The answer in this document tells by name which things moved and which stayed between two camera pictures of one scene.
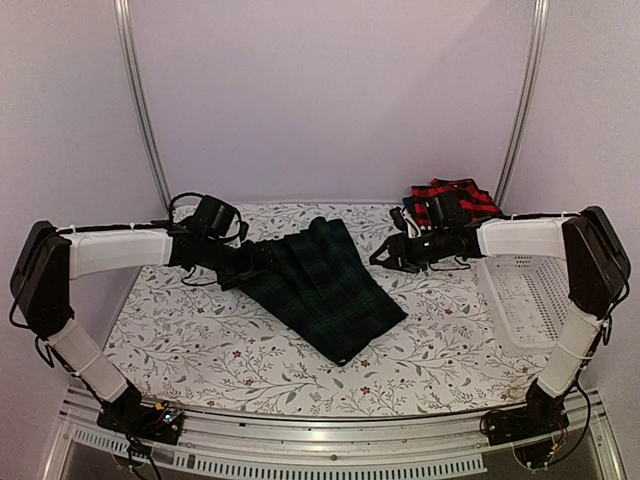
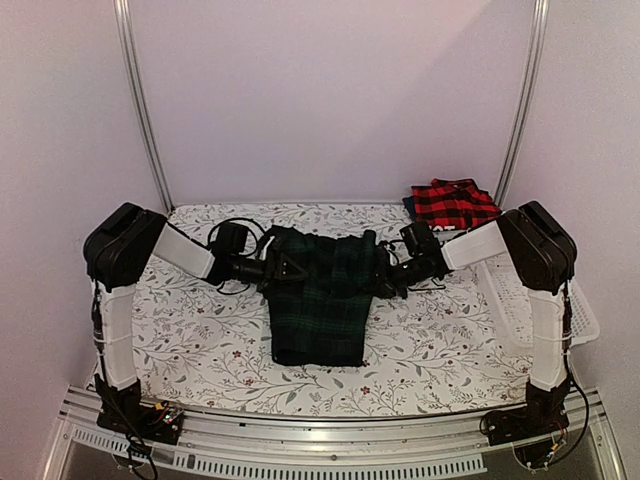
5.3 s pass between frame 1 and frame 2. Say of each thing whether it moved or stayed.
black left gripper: moved
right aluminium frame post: stayed
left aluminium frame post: stayed
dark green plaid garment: moved
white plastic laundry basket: stayed
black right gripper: moved
